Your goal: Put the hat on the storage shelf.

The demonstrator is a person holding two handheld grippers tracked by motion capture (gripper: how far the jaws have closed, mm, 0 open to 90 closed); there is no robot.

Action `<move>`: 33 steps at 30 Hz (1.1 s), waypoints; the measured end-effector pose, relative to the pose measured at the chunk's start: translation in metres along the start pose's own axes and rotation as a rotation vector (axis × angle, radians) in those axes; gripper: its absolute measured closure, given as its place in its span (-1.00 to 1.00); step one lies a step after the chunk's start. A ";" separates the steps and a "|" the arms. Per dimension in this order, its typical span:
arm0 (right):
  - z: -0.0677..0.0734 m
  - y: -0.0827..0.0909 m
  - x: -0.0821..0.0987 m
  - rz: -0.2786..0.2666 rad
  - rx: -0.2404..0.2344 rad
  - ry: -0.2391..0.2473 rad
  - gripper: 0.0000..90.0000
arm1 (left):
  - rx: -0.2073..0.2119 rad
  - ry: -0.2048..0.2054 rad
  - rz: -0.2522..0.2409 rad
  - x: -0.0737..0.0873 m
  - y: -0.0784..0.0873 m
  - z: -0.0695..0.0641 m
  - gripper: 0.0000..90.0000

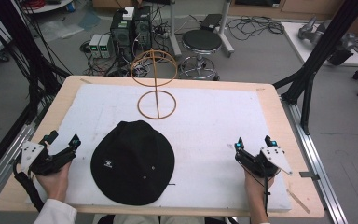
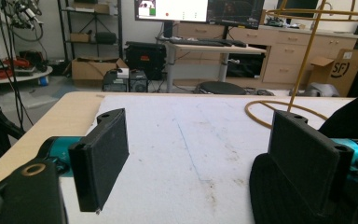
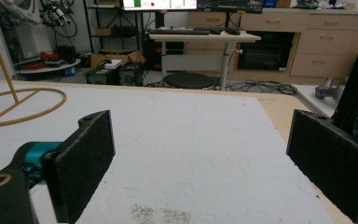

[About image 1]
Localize black round stool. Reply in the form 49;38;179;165
178;29;224;80

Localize strip of beige tape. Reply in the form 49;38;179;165
286;188;311;215

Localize black computer tower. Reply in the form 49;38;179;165
109;10;135;58
132;5;154;53

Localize aluminium rail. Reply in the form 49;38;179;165
0;119;46;208
280;95;350;224

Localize black sleeved gripper cable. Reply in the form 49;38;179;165
12;155;47;213

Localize brown wire hat stand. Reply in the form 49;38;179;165
130;49;179;120

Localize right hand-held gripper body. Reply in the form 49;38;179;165
234;146;294;179

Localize white foam mat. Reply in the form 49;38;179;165
25;83;294;213

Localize flat black box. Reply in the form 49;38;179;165
199;13;224;33

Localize black bucket hat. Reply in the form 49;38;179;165
89;119;176;206

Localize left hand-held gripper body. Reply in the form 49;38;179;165
20;140;76;176

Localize person's left hand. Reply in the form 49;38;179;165
35;161;73;203

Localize round white table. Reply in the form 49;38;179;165
21;0;76;15

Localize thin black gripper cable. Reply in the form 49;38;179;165
261;166;272;217

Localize white platform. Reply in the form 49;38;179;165
281;21;358;68

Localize grey power supply unit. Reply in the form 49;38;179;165
99;34;115;59
89;34;103;59

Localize white box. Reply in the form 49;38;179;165
122;6;136;21

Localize person's right hand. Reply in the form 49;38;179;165
243;169;276;203

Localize white metal frame leg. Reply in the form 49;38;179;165
217;0;236;59
167;0;184;58

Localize grey metal bracket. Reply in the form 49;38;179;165
298;170;322;182

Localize tangle of black floor cables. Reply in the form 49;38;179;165
226;15;285;42

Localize black metal frame stand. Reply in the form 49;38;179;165
0;0;72;125
272;0;358;135

